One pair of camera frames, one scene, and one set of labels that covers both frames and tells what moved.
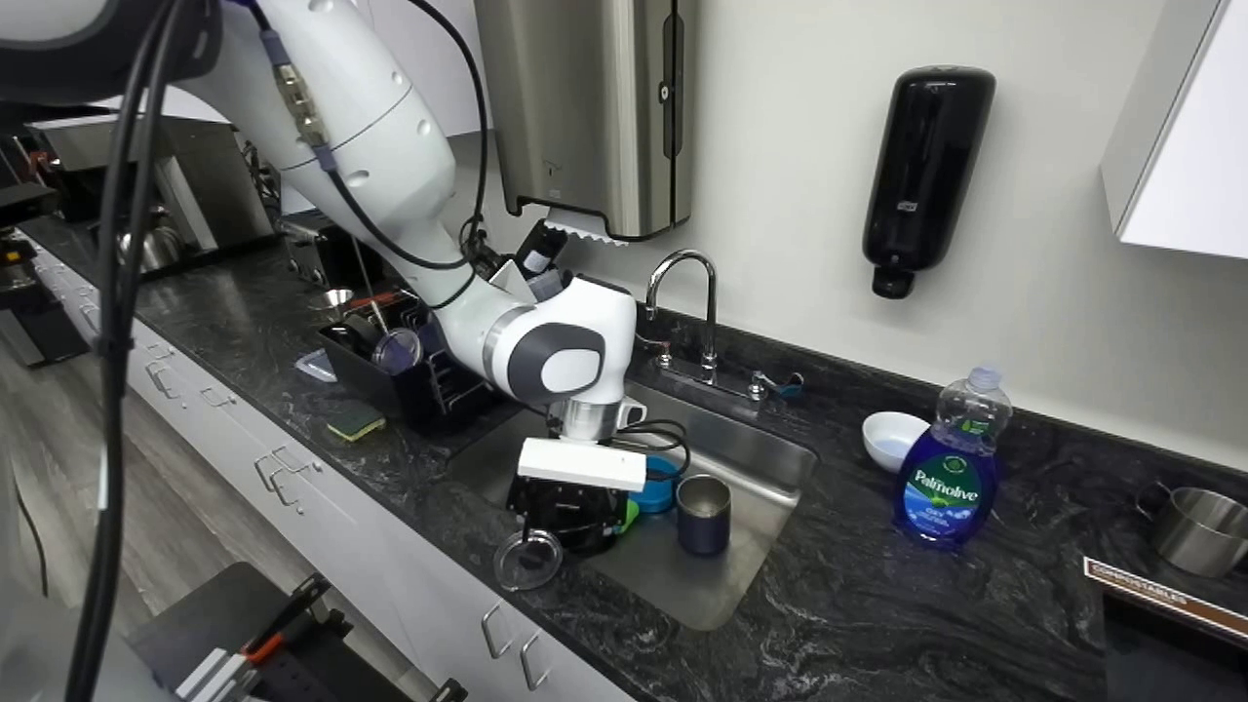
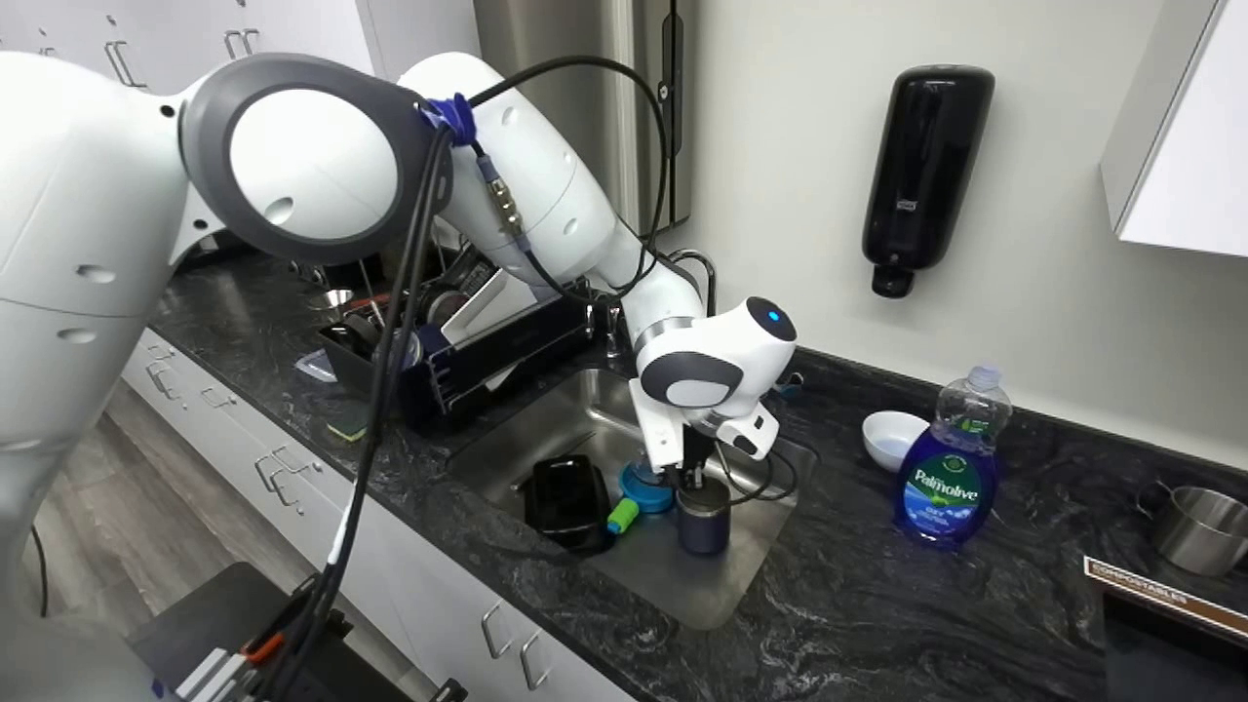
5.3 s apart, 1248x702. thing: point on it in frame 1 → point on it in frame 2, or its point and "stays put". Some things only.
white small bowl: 893,434 stays put
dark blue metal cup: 704,516 stays put
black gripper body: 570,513 → 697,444
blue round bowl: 662,473 stays put
